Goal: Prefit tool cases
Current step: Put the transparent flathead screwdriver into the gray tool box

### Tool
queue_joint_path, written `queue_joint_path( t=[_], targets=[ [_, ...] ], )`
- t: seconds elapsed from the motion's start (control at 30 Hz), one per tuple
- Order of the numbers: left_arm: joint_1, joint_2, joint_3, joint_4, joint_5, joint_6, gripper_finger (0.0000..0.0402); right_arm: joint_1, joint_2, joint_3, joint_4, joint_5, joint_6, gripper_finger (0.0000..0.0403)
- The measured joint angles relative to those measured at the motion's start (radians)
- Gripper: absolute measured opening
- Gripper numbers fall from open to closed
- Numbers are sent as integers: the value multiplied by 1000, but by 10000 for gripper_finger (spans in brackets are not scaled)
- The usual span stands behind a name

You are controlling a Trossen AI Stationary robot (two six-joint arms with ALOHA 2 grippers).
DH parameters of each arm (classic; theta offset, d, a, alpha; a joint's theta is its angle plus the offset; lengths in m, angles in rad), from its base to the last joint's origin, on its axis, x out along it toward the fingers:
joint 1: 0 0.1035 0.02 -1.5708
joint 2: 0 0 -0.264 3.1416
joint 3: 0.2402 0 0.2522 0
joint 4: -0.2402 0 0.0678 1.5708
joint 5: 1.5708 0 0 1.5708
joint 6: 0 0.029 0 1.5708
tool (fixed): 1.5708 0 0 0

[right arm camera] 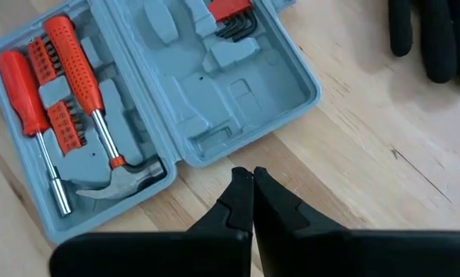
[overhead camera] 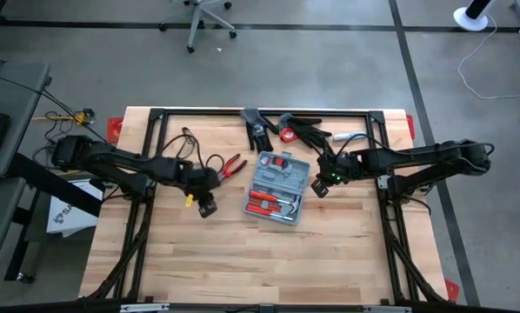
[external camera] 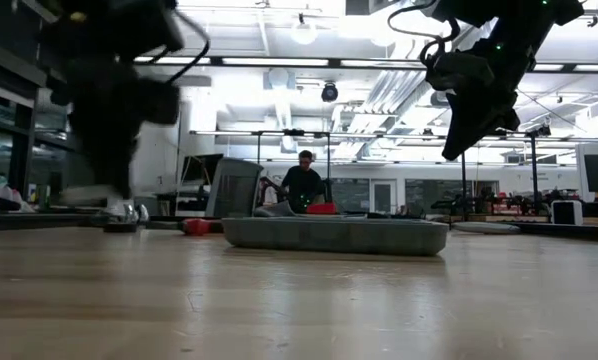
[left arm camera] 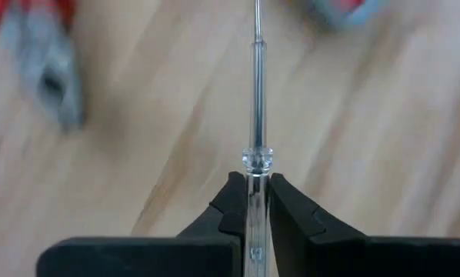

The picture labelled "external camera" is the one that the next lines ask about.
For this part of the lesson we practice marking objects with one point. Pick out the grey office chair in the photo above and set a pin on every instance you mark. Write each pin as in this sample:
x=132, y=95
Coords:
x=234, y=187

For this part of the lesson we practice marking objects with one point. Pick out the grey plastic tool case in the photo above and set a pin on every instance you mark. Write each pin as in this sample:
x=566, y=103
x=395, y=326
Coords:
x=339, y=237

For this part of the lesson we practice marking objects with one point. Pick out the clear safety glasses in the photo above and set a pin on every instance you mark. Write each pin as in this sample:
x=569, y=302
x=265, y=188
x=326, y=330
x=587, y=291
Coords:
x=124, y=210

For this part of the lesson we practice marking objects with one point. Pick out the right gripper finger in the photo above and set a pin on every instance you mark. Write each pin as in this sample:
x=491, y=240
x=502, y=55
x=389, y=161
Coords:
x=466, y=132
x=509, y=121

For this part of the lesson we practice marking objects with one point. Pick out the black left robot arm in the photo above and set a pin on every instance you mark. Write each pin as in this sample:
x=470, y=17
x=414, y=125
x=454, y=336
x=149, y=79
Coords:
x=119, y=30

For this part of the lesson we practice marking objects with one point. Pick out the white ceiling light strip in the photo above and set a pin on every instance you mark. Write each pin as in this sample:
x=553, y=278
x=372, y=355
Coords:
x=549, y=66
x=596, y=67
x=274, y=62
x=379, y=63
x=179, y=60

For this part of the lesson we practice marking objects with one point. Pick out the white box device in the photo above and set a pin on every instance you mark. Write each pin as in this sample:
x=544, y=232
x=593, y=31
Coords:
x=571, y=212

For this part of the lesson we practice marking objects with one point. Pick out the white door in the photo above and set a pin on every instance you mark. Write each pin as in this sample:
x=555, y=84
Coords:
x=384, y=197

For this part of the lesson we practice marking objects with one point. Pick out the red parts bins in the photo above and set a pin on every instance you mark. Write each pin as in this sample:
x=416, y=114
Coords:
x=506, y=206

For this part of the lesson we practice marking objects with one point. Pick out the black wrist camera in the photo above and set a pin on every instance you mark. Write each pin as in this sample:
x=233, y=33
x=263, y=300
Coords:
x=159, y=102
x=459, y=72

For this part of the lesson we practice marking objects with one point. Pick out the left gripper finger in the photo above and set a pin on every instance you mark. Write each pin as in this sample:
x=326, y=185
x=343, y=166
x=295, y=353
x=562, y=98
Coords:
x=121, y=175
x=95, y=170

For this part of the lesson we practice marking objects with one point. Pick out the black round ceiling spotlight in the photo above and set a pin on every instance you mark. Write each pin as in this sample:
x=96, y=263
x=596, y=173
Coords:
x=329, y=93

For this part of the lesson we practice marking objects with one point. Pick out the black tape roll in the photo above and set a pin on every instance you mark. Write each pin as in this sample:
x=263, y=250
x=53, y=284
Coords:
x=120, y=228

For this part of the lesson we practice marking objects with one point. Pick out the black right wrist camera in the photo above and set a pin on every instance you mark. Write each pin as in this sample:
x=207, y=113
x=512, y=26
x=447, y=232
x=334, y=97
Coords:
x=459, y=72

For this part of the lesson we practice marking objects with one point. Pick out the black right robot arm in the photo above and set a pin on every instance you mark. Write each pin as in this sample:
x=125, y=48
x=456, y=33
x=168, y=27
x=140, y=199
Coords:
x=529, y=15

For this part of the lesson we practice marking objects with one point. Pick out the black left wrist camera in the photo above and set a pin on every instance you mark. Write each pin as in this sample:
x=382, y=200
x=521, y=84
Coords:
x=159, y=102

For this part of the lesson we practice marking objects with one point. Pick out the person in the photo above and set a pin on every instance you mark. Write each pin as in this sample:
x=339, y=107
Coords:
x=304, y=182

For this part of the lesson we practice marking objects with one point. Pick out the plain black work glove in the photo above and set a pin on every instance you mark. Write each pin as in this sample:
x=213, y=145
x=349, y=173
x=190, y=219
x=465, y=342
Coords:
x=389, y=215

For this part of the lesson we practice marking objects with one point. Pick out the round white ceiling lamp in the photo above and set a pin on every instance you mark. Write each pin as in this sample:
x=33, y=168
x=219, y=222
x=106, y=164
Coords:
x=304, y=35

